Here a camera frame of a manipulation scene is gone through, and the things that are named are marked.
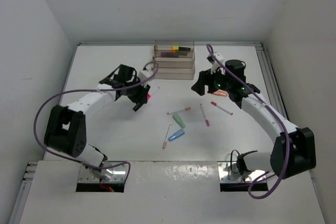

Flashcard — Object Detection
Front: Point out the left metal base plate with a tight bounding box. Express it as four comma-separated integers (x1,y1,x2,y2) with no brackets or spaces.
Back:
78,164,129,183

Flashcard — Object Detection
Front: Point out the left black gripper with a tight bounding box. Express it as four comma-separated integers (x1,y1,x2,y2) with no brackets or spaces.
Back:
124,77,150,104

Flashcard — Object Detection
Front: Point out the magenta capped white marker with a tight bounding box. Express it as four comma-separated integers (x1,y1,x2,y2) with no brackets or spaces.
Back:
199,104,210,127

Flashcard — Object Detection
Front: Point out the peach capped lower marker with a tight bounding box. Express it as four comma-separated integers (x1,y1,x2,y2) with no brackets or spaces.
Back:
162,124,172,149

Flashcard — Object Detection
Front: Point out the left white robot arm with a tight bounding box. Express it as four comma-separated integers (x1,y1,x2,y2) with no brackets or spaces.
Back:
44,65,154,174

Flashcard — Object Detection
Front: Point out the red capped white marker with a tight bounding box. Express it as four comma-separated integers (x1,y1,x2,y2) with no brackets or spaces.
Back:
211,101,233,115

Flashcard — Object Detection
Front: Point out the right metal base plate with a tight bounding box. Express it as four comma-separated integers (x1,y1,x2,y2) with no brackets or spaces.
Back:
217,162,265,184

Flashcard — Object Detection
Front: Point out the purple black highlighter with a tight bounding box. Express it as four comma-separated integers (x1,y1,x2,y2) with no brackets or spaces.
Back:
160,52,193,58

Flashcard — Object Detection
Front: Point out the peach capped horizontal marker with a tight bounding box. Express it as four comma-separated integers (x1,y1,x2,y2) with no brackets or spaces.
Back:
167,106,191,115

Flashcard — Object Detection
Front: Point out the metal base plate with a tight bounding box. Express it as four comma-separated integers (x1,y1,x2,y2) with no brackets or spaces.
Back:
217,162,265,184
78,164,129,183

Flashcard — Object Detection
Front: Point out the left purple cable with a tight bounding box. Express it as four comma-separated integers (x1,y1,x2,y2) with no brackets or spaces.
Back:
33,61,160,185

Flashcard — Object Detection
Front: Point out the clear tiered organizer tray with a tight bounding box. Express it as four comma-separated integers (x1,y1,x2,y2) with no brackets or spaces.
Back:
153,40,195,80

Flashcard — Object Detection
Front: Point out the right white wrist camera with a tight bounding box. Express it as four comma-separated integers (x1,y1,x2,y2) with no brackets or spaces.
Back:
207,52,225,74

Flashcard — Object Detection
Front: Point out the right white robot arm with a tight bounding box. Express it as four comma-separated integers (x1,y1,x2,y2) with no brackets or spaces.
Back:
191,57,316,179

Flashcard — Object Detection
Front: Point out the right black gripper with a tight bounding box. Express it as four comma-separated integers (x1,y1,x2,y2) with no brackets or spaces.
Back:
191,64,232,95

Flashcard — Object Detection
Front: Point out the yellow black highlighter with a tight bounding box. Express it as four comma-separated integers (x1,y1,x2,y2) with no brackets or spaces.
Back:
173,46,191,51

